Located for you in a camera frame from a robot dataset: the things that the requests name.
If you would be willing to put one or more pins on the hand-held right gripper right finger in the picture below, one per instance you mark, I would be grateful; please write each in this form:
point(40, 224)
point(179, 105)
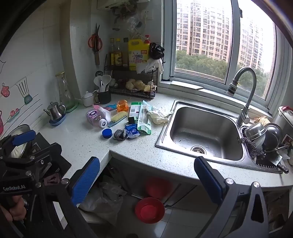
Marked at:
point(208, 180)

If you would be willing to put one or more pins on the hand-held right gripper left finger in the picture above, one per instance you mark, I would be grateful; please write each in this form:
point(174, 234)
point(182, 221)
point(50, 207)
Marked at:
point(85, 180)

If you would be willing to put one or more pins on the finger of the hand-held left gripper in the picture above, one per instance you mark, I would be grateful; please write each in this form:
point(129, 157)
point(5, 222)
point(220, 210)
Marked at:
point(45, 151)
point(24, 137)

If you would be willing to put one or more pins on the red plastic basin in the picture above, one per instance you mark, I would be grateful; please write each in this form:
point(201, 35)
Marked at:
point(148, 211)

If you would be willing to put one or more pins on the blue white packet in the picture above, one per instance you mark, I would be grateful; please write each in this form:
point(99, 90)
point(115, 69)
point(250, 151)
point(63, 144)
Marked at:
point(132, 131)

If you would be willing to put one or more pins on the black green small box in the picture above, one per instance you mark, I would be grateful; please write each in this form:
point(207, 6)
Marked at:
point(132, 120)

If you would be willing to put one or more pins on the green white toothbrush package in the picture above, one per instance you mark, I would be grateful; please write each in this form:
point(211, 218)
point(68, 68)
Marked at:
point(144, 121)

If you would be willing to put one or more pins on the person's left hand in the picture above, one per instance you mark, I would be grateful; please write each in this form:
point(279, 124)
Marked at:
point(13, 209)

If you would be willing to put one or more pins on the black gas stove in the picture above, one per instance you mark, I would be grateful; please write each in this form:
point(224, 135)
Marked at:
point(61, 160)

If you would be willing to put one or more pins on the white plastic bag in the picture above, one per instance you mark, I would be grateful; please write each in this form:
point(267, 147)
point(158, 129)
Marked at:
point(107, 201)

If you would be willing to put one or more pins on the blue saucer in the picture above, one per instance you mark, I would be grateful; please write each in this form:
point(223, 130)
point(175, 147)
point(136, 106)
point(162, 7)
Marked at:
point(57, 122)

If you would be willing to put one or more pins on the steel cup blue base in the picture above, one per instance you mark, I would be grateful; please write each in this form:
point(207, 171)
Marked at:
point(55, 112)

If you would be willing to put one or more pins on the green plastic tray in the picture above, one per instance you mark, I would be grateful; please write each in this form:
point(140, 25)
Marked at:
point(73, 108)

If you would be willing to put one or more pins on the blue bottle cap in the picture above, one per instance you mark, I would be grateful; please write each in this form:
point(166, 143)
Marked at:
point(107, 133)

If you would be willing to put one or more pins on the metal cabinet door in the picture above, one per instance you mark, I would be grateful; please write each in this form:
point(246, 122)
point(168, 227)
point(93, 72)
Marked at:
point(137, 174)

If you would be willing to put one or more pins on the stainless steel sink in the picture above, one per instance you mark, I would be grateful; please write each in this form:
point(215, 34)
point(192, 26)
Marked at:
point(206, 128)

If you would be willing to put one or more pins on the dark scouring pad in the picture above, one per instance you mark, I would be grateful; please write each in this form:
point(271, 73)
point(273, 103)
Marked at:
point(251, 146)

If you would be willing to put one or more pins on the dark crumpled wrapper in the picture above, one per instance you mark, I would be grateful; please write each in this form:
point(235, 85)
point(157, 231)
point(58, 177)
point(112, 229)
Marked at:
point(119, 135)

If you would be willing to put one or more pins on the purple wipes container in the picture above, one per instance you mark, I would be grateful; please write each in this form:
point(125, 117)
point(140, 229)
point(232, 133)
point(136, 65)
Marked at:
point(95, 116)

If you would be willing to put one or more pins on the white ceramic lidded pot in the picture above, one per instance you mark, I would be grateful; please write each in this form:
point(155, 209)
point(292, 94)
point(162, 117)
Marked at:
point(88, 99)

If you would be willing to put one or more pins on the small steel bowl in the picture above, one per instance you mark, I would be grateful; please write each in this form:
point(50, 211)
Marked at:
point(255, 130)

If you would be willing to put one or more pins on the yellow bristle scrub brush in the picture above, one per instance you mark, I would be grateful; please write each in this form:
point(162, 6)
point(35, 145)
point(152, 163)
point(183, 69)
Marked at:
point(118, 118)

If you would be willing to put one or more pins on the black utensil cup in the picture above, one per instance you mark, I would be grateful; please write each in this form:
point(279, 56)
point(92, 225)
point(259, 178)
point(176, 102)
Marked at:
point(104, 97)

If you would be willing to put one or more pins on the large steel bowl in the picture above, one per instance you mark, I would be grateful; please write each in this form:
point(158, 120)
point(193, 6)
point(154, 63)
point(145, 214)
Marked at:
point(273, 135)

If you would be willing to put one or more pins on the yellowish cloth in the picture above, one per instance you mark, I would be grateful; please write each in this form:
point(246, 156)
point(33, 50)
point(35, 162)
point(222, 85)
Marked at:
point(262, 120)

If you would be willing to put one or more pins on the white rubber glove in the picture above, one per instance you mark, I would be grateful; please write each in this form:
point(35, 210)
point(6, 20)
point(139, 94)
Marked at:
point(159, 115)

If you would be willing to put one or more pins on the orange translucent container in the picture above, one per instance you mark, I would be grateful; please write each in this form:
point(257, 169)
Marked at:
point(122, 105)

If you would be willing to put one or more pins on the green white cardboard box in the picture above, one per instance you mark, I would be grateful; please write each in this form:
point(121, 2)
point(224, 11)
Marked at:
point(135, 109)

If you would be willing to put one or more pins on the steel gooseneck faucet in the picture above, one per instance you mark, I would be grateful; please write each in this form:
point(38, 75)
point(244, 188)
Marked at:
point(247, 103)

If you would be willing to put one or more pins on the large white ladle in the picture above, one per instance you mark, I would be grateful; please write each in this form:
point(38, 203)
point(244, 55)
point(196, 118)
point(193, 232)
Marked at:
point(106, 80)

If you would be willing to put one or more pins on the white container red lid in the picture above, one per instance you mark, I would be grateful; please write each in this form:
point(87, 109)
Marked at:
point(285, 119)

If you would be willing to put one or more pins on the round ginger root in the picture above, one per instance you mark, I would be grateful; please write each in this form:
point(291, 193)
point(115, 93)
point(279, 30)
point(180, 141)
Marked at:
point(130, 84)

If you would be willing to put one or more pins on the garlic bulb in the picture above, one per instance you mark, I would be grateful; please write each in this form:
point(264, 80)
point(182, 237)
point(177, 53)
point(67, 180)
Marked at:
point(153, 86)

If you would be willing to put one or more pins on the long ginger root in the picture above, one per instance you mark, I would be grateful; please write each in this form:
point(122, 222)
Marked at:
point(140, 85)

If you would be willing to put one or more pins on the yellow label oil bottle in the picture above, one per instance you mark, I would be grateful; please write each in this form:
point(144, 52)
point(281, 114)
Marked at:
point(118, 58)
point(111, 57)

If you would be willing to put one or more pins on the dark sauce bottle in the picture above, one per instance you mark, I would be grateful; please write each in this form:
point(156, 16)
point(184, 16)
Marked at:
point(125, 55)

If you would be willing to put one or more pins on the bundle of white plastic bags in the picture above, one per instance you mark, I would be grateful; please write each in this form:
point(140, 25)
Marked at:
point(148, 66)

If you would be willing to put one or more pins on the yellow detergent jug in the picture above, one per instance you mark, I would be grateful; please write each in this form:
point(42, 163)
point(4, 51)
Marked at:
point(137, 55)

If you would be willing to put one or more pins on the black plastic bag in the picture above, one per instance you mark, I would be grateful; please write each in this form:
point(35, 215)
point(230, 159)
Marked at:
point(156, 51)

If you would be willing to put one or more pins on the clear plastic bag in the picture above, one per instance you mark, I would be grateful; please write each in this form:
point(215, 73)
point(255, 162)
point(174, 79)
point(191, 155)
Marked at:
point(135, 21)

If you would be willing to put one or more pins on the white water heater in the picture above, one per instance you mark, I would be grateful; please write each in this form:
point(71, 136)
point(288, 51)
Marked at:
point(119, 2)

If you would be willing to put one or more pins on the kitchen wall sticker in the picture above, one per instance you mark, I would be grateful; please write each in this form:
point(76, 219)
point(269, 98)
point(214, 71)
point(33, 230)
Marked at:
point(24, 89)

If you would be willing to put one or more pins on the aluminium frame window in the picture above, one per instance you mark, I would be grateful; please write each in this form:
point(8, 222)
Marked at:
point(232, 57)

